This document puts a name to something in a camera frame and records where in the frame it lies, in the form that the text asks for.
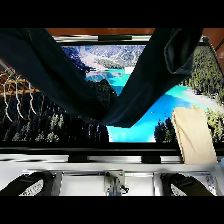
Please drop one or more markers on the blue jeans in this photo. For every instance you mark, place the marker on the blue jeans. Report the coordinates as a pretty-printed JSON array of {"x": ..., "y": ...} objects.
[{"x": 56, "y": 73}]

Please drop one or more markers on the beige garment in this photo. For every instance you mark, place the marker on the beige garment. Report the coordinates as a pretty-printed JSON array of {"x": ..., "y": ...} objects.
[{"x": 195, "y": 136}]

